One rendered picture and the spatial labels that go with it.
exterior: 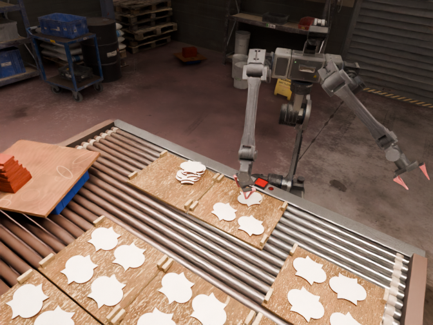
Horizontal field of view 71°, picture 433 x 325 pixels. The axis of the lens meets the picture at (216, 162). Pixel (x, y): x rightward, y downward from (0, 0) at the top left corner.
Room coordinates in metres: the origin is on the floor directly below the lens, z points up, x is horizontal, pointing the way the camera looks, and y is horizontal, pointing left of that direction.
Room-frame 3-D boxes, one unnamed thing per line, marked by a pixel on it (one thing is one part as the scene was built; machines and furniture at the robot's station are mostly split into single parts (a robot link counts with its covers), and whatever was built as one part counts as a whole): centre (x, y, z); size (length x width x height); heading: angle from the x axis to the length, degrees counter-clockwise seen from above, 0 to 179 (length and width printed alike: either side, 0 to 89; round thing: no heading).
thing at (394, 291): (1.22, 0.02, 0.90); 1.95 x 0.05 x 0.05; 60
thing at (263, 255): (1.09, 0.10, 0.90); 1.95 x 0.05 x 0.05; 60
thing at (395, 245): (1.45, -0.11, 0.89); 2.08 x 0.09 x 0.06; 60
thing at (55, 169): (1.19, 0.95, 1.03); 0.50 x 0.50 x 0.02; 82
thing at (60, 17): (4.33, 2.19, 0.96); 0.50 x 0.38 x 0.21; 74
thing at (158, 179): (1.34, 0.23, 0.93); 0.41 x 0.35 x 0.02; 60
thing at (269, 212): (1.14, -0.14, 0.93); 0.41 x 0.35 x 0.02; 62
